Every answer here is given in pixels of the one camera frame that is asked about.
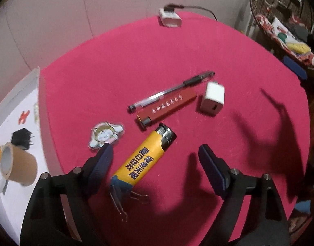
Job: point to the white wall charger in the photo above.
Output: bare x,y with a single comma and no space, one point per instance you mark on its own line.
212,100

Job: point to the black wall charger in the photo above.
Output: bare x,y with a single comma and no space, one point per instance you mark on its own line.
21,137

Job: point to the blue cloth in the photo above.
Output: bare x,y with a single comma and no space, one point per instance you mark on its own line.
303,207

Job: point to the brown tape roll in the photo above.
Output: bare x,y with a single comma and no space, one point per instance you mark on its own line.
23,166

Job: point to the slim red box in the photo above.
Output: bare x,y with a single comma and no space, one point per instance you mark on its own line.
169,105

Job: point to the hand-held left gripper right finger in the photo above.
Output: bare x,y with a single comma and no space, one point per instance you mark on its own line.
213,169

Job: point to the cartoon character sticker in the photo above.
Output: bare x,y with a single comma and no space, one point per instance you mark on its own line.
105,134

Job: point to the yellow lighter black top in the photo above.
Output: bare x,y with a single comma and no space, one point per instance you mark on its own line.
141,161

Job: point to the clear pen black grip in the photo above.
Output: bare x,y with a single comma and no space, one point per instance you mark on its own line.
195,80

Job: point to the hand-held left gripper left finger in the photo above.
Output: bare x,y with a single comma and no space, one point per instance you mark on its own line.
100,169

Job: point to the blue binder clip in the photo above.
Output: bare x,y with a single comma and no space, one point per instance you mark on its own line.
121,184

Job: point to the dark blue block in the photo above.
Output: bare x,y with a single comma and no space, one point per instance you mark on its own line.
296,69

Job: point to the white power adapter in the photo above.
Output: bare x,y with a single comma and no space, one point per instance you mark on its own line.
171,18

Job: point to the white cardboard tray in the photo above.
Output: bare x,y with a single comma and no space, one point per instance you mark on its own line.
16,210

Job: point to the patterned red cushion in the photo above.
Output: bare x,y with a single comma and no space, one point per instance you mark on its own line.
300,56

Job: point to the red patterned cloth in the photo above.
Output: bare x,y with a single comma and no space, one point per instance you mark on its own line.
300,226

